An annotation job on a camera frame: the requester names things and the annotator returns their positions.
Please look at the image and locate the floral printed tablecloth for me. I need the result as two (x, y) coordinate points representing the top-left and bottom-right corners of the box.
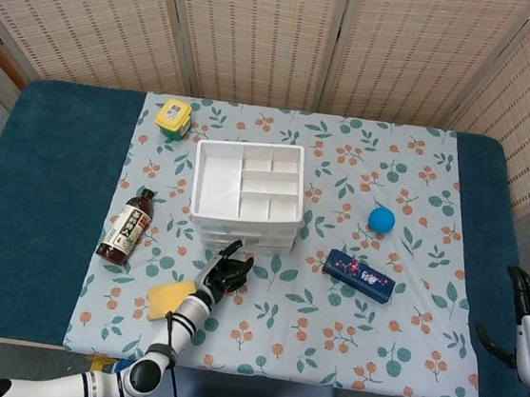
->
(59, 85), (511, 397)

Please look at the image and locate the brown tea bottle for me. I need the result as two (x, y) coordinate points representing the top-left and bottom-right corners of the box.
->
(94, 182), (158, 270)

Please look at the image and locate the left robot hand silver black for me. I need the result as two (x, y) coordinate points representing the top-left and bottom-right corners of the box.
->
(192, 233), (258, 310)

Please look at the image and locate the clear plastic drawer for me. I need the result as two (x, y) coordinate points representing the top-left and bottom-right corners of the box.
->
(196, 235), (297, 259)
(190, 212), (301, 238)
(192, 223), (299, 249)

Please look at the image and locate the green container yellow lid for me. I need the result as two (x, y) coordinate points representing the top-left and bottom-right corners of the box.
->
(151, 95), (196, 143)

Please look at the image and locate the blue ball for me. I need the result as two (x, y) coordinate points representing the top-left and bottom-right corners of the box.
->
(366, 205), (398, 237)

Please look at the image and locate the dark blue pencil case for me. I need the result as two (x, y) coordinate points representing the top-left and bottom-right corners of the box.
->
(319, 247), (401, 309)

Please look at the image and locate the teal table cover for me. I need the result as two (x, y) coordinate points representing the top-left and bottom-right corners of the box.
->
(0, 73), (530, 397)

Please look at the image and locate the yellow sponge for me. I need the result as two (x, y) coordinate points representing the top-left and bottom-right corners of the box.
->
(144, 275), (199, 328)

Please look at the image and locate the white plastic drawer organizer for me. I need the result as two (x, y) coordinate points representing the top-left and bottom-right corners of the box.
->
(185, 133), (311, 260)

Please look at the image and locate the woven bamboo folding screen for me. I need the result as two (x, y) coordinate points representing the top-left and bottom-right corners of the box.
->
(0, 0), (530, 223)

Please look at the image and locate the yellow table leg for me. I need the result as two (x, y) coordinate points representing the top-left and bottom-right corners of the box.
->
(87, 353), (122, 374)

